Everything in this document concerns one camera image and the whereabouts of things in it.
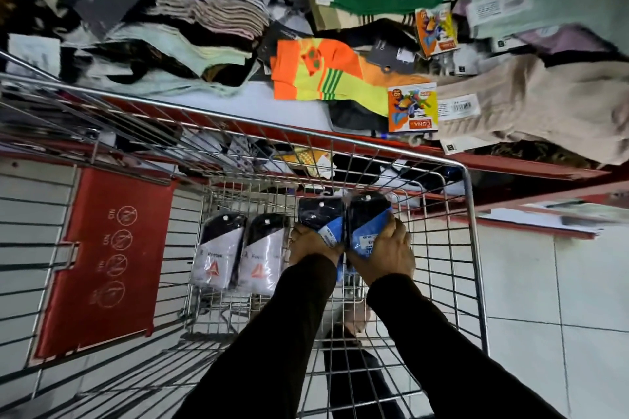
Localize pale mint ankle socks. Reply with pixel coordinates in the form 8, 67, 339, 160
105, 22, 255, 79

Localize white papers on shelf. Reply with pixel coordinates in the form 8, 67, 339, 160
478, 207, 606, 239

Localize orange cartoon sock label card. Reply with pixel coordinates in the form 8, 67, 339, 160
415, 3, 461, 59
387, 83, 439, 134

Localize black socks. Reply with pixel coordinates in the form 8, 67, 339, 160
327, 99, 390, 136

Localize beige socks with white label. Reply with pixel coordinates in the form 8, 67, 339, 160
431, 54, 629, 167

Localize mint green socks white label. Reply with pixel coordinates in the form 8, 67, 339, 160
466, 0, 629, 42

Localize person's leg in dark trousers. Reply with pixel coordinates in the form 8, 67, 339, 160
321, 305, 410, 419

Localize red cart seat flap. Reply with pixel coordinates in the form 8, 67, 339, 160
33, 167, 178, 361

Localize white paper label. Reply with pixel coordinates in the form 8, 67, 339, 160
6, 33, 63, 77

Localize white sock packet red logo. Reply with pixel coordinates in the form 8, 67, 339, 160
190, 212, 247, 292
237, 213, 291, 297

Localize metal wire shopping cart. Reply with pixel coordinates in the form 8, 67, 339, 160
0, 50, 490, 419

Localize person's left hand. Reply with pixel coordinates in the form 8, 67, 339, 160
287, 224, 345, 267

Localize red metal display table frame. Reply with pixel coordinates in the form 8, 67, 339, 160
0, 90, 629, 241

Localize person's right forearm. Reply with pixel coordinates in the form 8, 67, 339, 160
366, 273, 567, 419

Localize yellow dotted socks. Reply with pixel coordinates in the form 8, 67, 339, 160
274, 146, 336, 180

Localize orange yellow striped socks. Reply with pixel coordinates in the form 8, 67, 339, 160
270, 38, 439, 118

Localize dark grey sock label card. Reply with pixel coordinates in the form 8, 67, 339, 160
73, 0, 144, 40

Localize person's left forearm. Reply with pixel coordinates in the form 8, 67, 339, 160
173, 254, 339, 419

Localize black blue sock packet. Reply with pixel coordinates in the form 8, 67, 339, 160
298, 197, 348, 283
346, 192, 394, 273

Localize person's right hand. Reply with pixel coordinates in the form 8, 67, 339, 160
346, 212, 417, 287

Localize beige pink striped socks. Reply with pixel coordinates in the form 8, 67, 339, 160
146, 0, 272, 42

